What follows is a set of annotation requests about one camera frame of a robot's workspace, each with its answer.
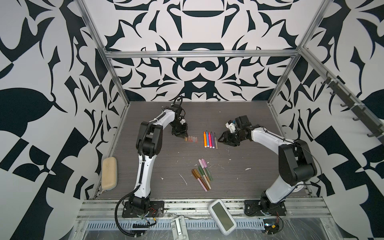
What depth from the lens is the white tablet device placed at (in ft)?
2.21

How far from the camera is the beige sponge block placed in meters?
0.81

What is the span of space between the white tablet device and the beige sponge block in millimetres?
532
